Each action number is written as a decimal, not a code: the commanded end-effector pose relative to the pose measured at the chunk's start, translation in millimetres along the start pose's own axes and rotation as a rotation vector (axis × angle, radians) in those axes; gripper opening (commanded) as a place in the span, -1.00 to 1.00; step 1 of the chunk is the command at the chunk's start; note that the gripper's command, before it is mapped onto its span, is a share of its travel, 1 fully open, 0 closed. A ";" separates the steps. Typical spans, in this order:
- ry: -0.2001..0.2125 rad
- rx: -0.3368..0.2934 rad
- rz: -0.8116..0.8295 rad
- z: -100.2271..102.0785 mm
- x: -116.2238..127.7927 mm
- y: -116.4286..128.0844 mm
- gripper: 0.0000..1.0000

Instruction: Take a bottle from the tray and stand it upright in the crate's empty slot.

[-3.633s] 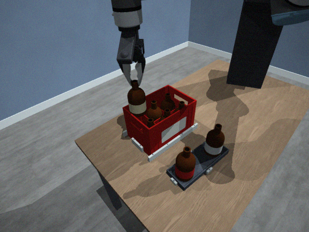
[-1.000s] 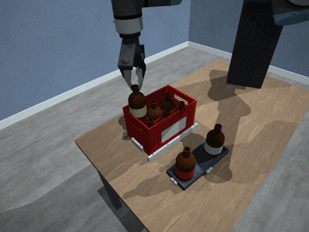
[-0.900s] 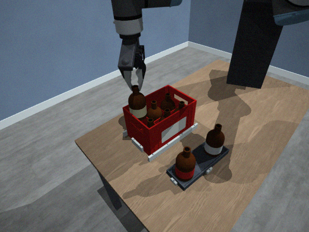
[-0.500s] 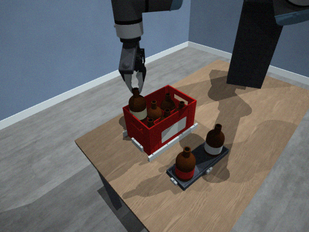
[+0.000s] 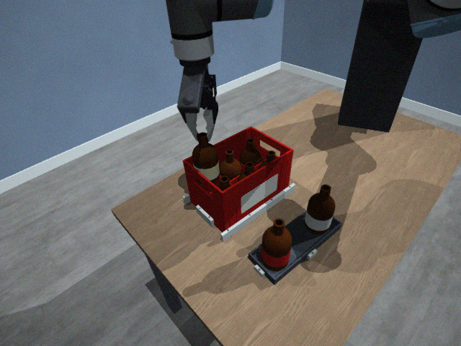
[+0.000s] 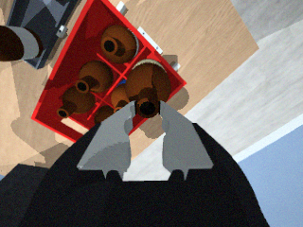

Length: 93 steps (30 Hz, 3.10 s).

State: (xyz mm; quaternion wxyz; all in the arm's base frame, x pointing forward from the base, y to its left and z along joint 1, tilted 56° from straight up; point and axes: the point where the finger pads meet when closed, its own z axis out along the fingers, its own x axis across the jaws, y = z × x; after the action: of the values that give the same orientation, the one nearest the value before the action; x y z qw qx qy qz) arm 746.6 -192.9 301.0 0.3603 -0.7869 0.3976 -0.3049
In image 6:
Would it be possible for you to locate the red crate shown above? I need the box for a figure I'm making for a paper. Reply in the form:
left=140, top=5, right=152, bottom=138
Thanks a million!
left=31, top=0, right=187, bottom=142

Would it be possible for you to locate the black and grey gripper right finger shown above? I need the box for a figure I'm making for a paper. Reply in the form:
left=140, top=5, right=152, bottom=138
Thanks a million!
left=158, top=100, right=270, bottom=227

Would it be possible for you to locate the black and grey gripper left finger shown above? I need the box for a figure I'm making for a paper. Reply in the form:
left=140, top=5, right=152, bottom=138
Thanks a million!
left=18, top=100, right=137, bottom=227

